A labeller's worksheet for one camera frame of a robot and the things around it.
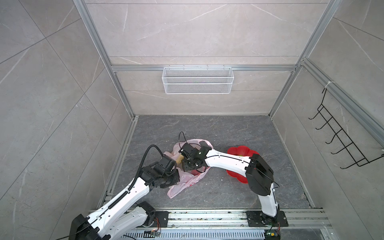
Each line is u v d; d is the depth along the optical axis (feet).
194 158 2.11
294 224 2.41
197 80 3.30
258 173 1.73
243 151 3.13
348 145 2.07
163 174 1.91
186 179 2.61
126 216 1.83
